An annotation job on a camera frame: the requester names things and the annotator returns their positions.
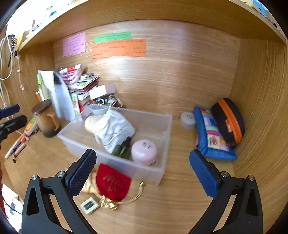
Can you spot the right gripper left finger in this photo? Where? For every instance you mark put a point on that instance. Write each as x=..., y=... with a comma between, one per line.
x=39, y=216

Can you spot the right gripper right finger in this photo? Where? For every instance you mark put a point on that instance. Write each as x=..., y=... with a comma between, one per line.
x=246, y=215

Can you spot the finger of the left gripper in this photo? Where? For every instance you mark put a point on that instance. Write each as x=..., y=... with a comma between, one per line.
x=15, y=123
x=9, y=111

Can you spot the mahjong tile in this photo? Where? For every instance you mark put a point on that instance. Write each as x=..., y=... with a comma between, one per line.
x=89, y=206

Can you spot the dark green spray bottle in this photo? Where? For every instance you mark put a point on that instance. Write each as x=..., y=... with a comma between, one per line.
x=123, y=150

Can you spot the white cloth drawstring bag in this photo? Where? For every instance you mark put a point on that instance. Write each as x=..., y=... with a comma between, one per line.
x=112, y=129

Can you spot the clear plastic storage bin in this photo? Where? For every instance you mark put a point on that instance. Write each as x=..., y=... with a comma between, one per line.
x=151, y=126

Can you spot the pink round ceramic box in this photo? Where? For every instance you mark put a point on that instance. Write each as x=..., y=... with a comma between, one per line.
x=144, y=152

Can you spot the orange pen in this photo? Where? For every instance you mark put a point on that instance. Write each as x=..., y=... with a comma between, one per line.
x=21, y=139

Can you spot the purple white pen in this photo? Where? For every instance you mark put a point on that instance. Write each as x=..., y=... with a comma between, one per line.
x=13, y=147

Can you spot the pink pen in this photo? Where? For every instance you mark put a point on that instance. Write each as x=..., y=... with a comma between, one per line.
x=19, y=149

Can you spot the brown mug with lid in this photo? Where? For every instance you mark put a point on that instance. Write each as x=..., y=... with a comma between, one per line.
x=46, y=118

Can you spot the green cap spray bottle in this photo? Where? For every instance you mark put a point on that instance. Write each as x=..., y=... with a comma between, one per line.
x=46, y=94

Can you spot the white folded paper stand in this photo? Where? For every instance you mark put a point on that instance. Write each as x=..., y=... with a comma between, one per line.
x=59, y=94

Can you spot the fruit pattern box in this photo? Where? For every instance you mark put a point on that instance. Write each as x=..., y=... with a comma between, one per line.
x=75, y=102

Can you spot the pink snack packet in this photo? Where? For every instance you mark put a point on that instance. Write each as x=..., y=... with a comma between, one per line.
x=71, y=74

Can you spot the stack of books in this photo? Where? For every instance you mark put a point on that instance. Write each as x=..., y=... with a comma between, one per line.
x=83, y=85

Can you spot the small clear glass bowl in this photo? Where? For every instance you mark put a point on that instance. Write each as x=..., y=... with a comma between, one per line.
x=98, y=109

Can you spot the blue patchwork zip pouch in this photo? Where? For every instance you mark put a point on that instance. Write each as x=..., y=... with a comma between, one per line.
x=209, y=140

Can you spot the white pink cardboard box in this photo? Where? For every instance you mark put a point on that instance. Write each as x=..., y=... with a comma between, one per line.
x=102, y=90

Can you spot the pink sticky note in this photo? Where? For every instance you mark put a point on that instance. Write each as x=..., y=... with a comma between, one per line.
x=74, y=44

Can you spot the black orange round case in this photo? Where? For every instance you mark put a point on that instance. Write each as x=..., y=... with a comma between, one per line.
x=229, y=121

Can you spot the small white round case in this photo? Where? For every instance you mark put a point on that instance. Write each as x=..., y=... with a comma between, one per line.
x=187, y=120

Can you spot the green sticky note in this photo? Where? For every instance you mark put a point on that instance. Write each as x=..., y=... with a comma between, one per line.
x=112, y=37

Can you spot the orange sticky note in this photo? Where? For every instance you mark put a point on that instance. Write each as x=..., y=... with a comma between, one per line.
x=122, y=48

